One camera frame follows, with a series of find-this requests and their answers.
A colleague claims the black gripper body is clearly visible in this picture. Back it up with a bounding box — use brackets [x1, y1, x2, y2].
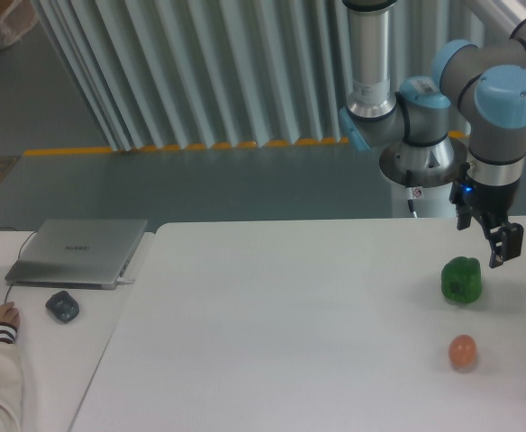
[449, 175, 520, 220]

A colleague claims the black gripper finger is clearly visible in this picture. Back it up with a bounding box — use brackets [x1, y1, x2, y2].
[456, 202, 472, 230]
[478, 214, 524, 268]

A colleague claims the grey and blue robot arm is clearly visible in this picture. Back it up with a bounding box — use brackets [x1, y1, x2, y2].
[340, 1, 526, 267]

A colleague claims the green bell pepper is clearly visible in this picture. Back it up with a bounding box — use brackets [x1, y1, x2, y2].
[440, 256, 483, 304]

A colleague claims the brown egg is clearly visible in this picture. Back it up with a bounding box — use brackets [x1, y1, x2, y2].
[449, 335, 476, 368]

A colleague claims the white folding screen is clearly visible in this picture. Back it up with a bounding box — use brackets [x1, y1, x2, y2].
[31, 0, 526, 153]

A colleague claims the white laptop plug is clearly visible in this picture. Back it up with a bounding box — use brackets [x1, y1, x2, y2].
[116, 278, 136, 285]

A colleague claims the silver closed laptop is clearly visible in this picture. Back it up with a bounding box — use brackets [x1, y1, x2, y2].
[5, 219, 147, 289]

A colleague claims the black computer mouse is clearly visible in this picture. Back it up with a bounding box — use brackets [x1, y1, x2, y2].
[45, 291, 80, 324]

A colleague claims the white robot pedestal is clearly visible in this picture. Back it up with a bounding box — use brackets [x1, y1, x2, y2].
[391, 183, 456, 218]

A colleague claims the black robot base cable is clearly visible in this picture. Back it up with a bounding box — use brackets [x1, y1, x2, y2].
[404, 169, 420, 220]

